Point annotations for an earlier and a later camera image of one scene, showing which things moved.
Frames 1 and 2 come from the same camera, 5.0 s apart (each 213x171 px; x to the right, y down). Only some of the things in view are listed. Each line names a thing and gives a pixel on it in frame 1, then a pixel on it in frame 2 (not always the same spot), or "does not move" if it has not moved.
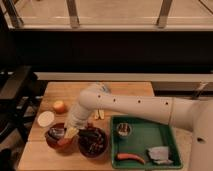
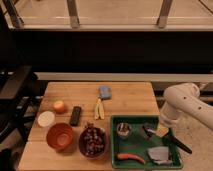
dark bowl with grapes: (93, 142) does not move
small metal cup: (124, 129) does not move
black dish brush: (89, 134) → (151, 133)
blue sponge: (105, 88) does not move
